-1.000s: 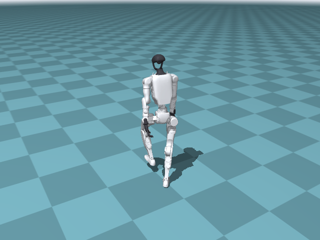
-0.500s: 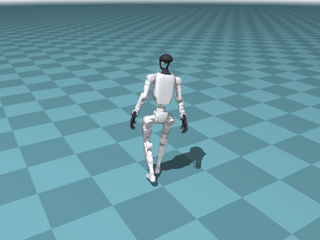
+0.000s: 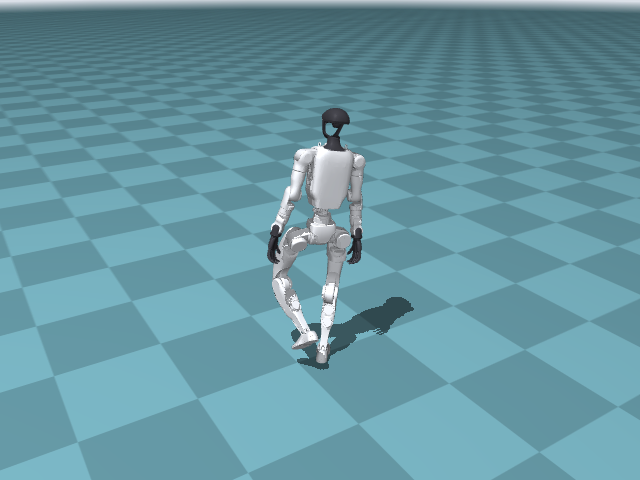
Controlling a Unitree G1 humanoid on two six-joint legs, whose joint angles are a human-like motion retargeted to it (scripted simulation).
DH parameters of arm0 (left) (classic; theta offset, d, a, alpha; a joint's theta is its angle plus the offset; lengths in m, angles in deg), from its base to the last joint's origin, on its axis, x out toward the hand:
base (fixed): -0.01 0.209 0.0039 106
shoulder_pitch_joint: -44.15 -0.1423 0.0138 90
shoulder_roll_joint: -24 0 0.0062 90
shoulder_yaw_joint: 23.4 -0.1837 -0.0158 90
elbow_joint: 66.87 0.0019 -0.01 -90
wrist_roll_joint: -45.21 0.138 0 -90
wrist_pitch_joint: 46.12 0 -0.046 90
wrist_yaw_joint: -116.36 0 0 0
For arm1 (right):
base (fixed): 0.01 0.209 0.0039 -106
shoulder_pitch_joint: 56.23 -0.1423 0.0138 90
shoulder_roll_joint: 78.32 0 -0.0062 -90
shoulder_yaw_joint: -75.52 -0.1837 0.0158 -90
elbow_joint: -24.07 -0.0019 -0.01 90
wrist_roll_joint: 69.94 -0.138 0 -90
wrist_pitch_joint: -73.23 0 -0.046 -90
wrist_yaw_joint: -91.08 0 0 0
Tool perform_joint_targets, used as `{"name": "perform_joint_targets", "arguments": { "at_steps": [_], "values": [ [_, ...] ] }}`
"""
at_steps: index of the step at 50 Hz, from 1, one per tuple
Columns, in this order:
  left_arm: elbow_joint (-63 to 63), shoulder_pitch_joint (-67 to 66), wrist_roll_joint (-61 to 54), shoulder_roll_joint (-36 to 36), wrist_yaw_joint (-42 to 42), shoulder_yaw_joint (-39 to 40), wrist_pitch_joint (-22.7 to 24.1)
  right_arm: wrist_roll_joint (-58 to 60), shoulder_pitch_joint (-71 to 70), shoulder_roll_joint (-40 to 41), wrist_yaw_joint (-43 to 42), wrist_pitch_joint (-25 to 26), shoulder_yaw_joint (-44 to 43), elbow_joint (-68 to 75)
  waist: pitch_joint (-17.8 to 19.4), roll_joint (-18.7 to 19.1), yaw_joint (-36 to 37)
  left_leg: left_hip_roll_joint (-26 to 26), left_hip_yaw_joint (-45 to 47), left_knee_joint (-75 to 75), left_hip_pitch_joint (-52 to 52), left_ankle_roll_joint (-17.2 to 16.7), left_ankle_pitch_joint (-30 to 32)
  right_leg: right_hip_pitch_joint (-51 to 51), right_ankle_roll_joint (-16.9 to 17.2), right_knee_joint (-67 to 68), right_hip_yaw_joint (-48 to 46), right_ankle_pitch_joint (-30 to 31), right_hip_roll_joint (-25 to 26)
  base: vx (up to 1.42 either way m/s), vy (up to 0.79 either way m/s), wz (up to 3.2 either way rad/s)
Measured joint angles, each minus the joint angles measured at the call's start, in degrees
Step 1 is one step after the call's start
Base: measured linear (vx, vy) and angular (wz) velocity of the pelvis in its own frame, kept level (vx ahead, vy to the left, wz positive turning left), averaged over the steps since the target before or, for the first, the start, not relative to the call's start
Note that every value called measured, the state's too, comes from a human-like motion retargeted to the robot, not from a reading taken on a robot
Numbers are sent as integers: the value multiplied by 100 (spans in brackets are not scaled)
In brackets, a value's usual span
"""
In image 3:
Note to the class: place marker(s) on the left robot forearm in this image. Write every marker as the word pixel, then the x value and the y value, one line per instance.
pixel 284 212

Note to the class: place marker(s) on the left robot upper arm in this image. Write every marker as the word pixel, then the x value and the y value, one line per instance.
pixel 302 158

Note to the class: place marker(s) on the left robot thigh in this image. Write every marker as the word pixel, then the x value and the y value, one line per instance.
pixel 293 241

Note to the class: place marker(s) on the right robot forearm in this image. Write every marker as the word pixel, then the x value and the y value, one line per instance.
pixel 356 215

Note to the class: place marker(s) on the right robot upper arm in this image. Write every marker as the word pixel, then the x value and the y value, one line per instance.
pixel 356 180

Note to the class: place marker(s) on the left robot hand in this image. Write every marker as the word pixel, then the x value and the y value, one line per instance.
pixel 273 244

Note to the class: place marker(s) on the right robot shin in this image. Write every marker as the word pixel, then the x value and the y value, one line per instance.
pixel 327 319

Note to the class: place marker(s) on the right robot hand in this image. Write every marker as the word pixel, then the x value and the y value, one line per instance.
pixel 356 247

